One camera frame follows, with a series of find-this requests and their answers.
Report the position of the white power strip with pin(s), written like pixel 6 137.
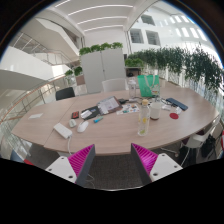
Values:
pixel 62 130

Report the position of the grey booklet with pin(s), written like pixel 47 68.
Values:
pixel 109 104

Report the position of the dark blue keyboard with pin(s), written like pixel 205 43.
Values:
pixel 177 104

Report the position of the colourful sticker sheet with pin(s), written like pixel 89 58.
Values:
pixel 128 108

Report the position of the small white packet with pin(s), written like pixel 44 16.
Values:
pixel 178 110

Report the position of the clear drink bottle yellow cap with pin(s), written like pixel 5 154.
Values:
pixel 144 120

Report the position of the row of green plants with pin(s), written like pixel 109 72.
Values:
pixel 180 63

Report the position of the green tote bag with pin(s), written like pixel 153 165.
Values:
pixel 148 86

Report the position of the white computer mouse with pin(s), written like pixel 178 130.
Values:
pixel 82 126

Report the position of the white cabinet with plants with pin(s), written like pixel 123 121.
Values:
pixel 103 68

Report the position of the ceiling light strips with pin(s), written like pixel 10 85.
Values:
pixel 100 16

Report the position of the white chair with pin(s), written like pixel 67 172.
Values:
pixel 199 137
pixel 114 85

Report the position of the flat round red coaster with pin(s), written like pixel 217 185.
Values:
pixel 173 116

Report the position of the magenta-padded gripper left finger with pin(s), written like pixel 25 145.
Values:
pixel 81 159

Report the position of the black chair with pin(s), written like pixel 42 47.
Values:
pixel 65 93

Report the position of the clear plastic water bottle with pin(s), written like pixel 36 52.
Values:
pixel 132 89

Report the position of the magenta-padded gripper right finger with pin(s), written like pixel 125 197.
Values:
pixel 146 158

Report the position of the black notebook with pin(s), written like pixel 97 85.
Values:
pixel 93 113

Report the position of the white mug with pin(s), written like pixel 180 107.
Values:
pixel 155 111

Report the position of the blue marker pen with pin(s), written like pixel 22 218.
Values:
pixel 98 119

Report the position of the white paper sheet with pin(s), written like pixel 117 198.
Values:
pixel 35 115

